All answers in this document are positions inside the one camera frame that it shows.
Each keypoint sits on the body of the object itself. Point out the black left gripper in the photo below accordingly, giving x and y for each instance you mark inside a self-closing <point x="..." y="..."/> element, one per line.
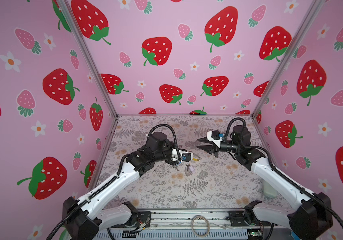
<point x="169" y="144"/>

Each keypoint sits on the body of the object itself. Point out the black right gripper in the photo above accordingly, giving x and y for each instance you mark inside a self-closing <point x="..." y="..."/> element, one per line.
<point x="210" y="149"/>

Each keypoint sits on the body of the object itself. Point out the metal keyring with yellow tag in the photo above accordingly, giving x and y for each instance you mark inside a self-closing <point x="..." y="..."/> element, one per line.
<point x="196" y="158"/>

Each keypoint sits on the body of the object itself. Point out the key with blue tag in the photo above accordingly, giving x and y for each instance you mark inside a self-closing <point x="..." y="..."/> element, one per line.
<point x="176" y="166"/>

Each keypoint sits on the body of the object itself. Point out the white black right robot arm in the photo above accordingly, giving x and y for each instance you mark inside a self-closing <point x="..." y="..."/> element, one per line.
<point x="308" y="215"/>

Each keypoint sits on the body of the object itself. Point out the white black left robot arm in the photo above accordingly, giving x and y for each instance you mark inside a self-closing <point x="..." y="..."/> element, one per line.
<point x="85" y="217"/>

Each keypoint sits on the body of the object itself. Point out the white plastic case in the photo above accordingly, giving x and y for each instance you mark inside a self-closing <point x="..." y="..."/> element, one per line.
<point x="268" y="191"/>

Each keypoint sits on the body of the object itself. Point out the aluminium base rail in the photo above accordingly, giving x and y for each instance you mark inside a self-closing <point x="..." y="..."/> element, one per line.
<point x="196" y="224"/>

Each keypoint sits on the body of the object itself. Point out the aluminium corner post left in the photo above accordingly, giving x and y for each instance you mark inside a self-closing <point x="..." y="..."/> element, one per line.
<point x="80" y="40"/>

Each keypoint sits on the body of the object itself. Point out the aluminium corner post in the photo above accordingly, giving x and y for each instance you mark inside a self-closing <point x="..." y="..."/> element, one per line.
<point x="80" y="40"/>
<point x="301" y="32"/>

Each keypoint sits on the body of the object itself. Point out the aluminium corner post right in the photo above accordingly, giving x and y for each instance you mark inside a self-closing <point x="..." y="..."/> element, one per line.
<point x="301" y="32"/>

